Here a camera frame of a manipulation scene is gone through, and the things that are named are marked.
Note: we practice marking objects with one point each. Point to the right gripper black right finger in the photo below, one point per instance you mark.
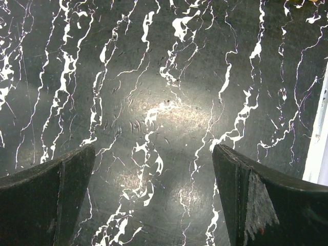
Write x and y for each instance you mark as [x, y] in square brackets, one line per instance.
[263, 206]

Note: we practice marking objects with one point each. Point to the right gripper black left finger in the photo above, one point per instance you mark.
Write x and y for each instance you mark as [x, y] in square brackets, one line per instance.
[40, 205]

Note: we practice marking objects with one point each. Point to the yellow shelf unit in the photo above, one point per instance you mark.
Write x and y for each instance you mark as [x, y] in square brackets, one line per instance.
[301, 1]

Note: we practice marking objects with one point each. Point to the aluminium rail frame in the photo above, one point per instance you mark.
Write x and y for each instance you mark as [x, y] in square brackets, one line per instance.
[316, 162]

